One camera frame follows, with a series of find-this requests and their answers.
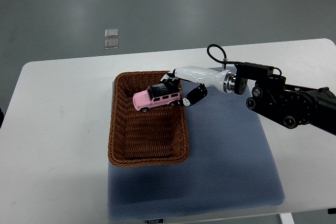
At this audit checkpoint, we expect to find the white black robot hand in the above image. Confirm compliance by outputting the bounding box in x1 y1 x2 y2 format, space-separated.
160 66 236 106

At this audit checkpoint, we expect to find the pink toy car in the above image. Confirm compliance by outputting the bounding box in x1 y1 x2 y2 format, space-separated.
132 83 181 113

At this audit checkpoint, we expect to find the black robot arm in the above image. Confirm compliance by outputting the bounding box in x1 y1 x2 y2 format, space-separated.
227 61 335 135

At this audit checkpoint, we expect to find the brown wicker basket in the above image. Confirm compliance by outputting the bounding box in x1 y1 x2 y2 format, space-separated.
108 71 190 167

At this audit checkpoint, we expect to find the blue grey mat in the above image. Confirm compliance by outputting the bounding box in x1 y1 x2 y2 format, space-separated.
108 89 285 221

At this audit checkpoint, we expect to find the lower metal floor plate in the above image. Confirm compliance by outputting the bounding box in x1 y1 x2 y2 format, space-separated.
104 38 119 49

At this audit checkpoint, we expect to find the metal floor plate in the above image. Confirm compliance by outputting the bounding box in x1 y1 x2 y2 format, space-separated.
104 38 119 49
104 28 119 38

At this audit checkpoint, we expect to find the upper metal floor plate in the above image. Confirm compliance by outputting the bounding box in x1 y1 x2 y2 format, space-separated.
104 28 119 38

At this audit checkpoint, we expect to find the white table leg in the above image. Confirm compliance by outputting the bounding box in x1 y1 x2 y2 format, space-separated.
279 213 295 224

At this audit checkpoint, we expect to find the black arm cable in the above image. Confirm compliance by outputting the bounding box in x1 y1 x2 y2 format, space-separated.
206 44 228 70

